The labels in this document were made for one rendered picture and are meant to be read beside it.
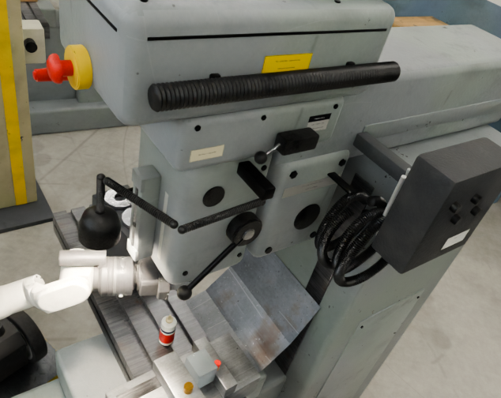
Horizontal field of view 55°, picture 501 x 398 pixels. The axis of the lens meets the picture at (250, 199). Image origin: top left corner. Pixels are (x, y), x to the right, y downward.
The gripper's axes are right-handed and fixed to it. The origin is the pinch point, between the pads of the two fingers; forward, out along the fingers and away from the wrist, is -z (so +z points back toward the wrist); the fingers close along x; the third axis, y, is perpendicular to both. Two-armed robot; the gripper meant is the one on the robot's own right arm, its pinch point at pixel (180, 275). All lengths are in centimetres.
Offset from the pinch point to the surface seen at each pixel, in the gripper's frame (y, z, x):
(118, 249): 19.7, 12.9, 26.9
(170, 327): 21.0, -0.1, 0.3
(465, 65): -54, -57, 12
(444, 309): 121, -185, 72
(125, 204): 9.5, 11.3, 35.6
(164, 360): 18.3, 2.5, -10.8
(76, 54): -56, 22, -10
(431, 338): 121, -165, 53
